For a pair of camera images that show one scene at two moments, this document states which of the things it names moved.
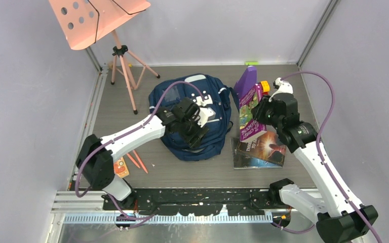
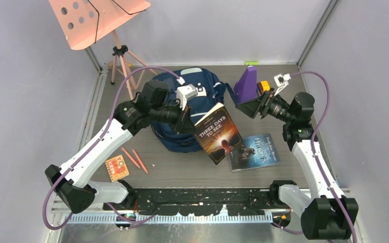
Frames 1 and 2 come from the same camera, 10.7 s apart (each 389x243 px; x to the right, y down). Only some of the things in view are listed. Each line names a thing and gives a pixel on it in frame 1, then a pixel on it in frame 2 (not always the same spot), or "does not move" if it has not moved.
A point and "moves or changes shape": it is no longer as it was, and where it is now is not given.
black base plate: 189,201 does not move
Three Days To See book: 266,146 -> 219,132
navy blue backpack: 223,100 moves or changes shape
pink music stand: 83,22 does not move
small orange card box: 120,168 does not move
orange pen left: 131,159 does not move
